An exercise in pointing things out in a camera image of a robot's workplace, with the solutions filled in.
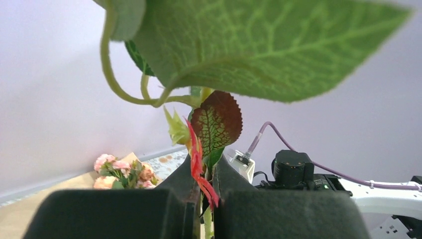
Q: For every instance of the small pink rose stem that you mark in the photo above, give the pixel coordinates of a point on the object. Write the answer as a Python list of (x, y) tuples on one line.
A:
[(117, 173)]

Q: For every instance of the beige kraft wrapping paper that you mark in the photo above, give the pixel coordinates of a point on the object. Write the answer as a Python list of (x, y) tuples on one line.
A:
[(15, 217)]

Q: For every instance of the cream white rose stem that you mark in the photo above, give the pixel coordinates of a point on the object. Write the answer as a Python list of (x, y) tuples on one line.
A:
[(201, 52)]

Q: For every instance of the floral patterned table mat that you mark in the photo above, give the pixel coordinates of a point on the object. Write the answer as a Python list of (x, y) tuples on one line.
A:
[(163, 165)]

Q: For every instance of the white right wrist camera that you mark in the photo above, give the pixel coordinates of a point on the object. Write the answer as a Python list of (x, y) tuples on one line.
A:
[(243, 163)]

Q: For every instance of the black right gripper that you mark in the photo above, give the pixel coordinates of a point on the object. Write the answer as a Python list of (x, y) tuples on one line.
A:
[(295, 171)]

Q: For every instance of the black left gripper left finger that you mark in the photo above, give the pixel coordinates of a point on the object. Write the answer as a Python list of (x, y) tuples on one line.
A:
[(169, 211)]

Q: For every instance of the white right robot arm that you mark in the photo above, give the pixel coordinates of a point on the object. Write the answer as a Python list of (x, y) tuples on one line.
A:
[(402, 202)]

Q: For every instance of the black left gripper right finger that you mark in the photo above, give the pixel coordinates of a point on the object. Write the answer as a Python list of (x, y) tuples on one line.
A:
[(245, 212)]

